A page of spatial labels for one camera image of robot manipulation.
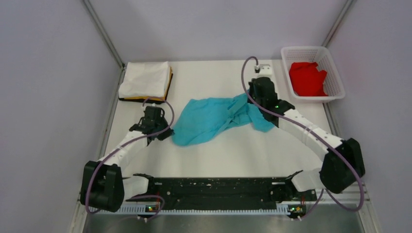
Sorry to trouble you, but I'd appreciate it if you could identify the teal t shirt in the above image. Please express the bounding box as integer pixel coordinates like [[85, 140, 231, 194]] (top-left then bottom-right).
[[172, 94, 275, 147]]

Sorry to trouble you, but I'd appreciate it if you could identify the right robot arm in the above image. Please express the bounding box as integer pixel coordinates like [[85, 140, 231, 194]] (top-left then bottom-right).
[[248, 77, 365, 200]]

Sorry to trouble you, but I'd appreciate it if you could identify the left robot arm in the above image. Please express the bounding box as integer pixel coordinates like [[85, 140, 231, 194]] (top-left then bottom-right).
[[80, 106, 173, 214]]

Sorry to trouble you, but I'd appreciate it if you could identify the folded white t shirt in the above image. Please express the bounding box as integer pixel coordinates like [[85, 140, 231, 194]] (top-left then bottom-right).
[[119, 62, 172, 99]]

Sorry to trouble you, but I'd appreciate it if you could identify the red t shirt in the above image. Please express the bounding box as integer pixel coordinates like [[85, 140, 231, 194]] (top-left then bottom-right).
[[289, 62, 328, 97]]

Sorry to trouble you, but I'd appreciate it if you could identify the white plastic basket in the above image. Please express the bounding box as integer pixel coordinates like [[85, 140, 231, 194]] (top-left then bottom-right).
[[281, 46, 345, 103]]

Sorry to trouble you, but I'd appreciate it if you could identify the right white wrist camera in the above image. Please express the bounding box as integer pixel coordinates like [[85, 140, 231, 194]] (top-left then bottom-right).
[[255, 64, 274, 79]]

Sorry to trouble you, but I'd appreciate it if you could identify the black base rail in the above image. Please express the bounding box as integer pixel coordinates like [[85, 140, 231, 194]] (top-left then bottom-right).
[[145, 177, 317, 211]]

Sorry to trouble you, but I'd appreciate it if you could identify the white slotted cable duct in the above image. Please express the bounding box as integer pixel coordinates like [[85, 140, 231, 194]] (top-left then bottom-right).
[[88, 202, 307, 216]]

